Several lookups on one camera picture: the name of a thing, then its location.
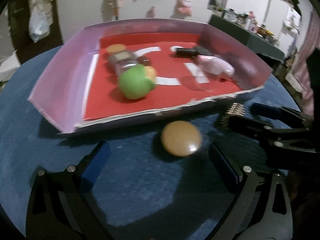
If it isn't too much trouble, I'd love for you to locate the pink earbuds case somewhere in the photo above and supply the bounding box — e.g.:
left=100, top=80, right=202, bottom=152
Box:
left=196, top=55, right=235, bottom=80

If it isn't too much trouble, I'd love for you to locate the white plastic bag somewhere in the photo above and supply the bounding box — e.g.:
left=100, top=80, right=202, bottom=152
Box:
left=29, top=7, right=50, bottom=43

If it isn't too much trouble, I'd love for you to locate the pink plush bear keychain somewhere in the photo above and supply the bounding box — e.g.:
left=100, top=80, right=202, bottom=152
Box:
left=175, top=0, right=193, bottom=17

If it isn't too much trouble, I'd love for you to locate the mop handle orange grip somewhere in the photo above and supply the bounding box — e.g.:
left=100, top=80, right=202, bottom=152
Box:
left=114, top=0, right=119, bottom=21

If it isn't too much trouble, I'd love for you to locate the pink curtain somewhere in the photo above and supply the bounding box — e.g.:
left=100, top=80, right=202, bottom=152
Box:
left=293, top=9, right=319, bottom=116

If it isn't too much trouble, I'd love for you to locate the perfume bottle brown ball cap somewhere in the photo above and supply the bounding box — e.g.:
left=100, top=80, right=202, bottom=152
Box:
left=114, top=56, right=151, bottom=76

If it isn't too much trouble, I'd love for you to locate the white refrigerator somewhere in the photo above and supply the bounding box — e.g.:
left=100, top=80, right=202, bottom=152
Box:
left=263, top=0, right=308, bottom=56

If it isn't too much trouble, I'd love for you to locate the tan egg-shaped sponge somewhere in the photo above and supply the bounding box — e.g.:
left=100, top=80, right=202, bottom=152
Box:
left=161, top=121, right=202, bottom=157

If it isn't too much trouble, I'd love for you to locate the red Miniso paper liner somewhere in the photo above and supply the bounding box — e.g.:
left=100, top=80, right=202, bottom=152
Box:
left=84, top=33, right=242, bottom=121

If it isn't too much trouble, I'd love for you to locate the green yellow toy figure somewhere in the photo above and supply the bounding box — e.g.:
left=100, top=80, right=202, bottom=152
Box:
left=118, top=64, right=157, bottom=100

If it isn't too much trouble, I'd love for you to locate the clear glass cup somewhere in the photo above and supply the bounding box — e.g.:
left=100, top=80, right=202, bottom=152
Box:
left=179, top=75, right=213, bottom=92

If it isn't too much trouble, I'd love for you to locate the taupe square compact case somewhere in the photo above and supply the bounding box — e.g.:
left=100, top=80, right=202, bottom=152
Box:
left=108, top=50, right=137, bottom=64

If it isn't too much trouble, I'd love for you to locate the dark wooden door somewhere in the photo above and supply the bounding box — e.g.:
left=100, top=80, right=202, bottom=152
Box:
left=7, top=0, right=63, bottom=64

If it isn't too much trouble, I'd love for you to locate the orange round sponge puff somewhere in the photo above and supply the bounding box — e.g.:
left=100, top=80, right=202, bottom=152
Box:
left=106, top=44, right=126, bottom=54

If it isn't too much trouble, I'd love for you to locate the purple nail polish bottle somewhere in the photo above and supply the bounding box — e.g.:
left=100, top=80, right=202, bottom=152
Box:
left=220, top=53, right=239, bottom=67

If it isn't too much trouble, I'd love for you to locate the purple cardboard box tray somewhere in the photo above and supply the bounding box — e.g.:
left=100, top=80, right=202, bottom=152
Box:
left=29, top=18, right=271, bottom=134

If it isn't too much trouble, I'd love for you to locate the dark green covered side table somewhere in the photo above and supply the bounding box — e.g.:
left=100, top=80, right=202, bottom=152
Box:
left=208, top=15, right=285, bottom=62

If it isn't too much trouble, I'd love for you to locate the black nail polish bottle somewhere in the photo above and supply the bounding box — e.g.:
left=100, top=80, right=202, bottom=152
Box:
left=175, top=46, right=213, bottom=57

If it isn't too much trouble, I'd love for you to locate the blue textured table cloth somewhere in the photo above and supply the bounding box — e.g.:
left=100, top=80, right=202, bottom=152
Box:
left=1, top=48, right=294, bottom=239

